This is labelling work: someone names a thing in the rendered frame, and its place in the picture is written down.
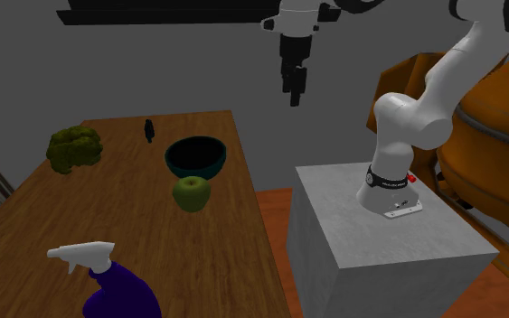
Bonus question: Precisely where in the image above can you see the purple spray bottle white trigger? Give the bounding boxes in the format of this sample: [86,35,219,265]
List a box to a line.
[46,240,164,318]

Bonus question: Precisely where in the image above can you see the green broccoli head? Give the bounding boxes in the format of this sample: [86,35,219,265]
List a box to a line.
[45,125,104,175]

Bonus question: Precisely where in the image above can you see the black wall shelf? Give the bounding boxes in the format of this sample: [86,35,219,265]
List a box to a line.
[55,0,282,26]

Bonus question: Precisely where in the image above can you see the dark teal bowl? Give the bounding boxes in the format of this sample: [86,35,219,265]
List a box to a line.
[164,135,228,182]

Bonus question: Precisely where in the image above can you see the green apple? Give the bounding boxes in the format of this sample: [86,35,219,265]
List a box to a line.
[172,175,212,214]

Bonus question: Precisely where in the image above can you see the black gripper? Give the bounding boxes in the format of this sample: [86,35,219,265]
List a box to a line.
[278,33,314,108]

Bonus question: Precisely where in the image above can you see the grey robot stand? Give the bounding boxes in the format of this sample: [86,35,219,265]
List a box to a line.
[286,162,501,318]

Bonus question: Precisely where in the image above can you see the wooden table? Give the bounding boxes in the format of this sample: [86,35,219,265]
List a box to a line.
[0,109,293,318]

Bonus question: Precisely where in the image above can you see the orange armchair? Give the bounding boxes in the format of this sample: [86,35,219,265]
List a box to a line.
[365,42,509,293]

